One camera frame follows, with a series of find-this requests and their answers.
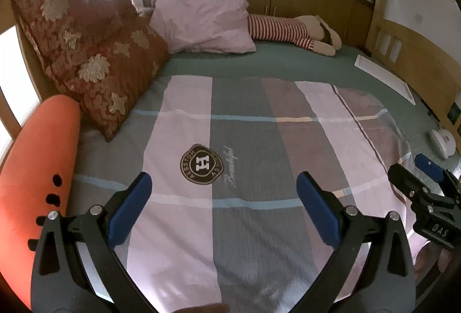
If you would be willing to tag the white round device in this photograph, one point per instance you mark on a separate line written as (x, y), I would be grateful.
(443, 142)

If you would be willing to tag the pink pillow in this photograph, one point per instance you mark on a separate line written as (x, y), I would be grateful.
(201, 21)

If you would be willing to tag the white flat board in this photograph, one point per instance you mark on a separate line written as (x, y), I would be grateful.
(381, 77)

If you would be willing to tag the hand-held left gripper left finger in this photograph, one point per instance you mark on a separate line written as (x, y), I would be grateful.
(129, 208)

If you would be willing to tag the green bed sheet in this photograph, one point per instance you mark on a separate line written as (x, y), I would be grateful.
(288, 64)

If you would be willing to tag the red striped plush doll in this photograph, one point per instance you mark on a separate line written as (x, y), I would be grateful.
(277, 28)

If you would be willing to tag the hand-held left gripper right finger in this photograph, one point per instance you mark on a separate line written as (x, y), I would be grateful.
(320, 208)

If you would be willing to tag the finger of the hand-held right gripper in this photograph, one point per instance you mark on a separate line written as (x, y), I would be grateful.
(405, 179)
(428, 165)

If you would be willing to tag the pink grey striped blanket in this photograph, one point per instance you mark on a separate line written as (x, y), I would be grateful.
(252, 140)

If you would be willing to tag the brown floral cushion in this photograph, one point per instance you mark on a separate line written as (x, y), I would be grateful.
(61, 10)
(108, 75)

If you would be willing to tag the wooden bed end panel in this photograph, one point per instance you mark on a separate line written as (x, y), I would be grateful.
(421, 50)

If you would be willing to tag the orange carrot plush pillow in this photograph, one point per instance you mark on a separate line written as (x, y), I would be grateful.
(36, 154)

